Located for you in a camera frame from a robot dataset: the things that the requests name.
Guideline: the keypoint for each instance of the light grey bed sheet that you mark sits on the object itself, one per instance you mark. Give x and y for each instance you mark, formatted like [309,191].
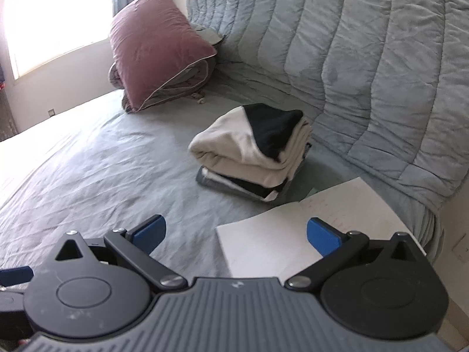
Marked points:
[95,168]

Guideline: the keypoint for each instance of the folded white pink quilt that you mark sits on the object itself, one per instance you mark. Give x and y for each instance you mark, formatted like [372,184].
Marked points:
[188,83]

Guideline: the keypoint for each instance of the grey quilted blanket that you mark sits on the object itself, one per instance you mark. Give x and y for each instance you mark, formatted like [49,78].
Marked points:
[383,82]

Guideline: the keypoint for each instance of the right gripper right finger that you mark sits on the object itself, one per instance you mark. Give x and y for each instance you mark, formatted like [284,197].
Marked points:
[382,289]

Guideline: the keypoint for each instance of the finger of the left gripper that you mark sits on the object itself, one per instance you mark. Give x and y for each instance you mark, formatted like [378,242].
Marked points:
[15,276]

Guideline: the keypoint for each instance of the bright window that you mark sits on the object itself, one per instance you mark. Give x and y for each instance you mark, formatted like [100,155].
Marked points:
[39,31]

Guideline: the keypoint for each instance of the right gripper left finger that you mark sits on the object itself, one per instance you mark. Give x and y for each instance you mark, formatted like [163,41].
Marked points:
[89,288]

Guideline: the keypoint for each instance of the mauve pink pillow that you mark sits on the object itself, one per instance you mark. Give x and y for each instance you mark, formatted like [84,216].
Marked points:
[152,41]

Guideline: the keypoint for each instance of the stack of folded clothes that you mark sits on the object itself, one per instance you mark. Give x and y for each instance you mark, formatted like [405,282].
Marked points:
[254,150]

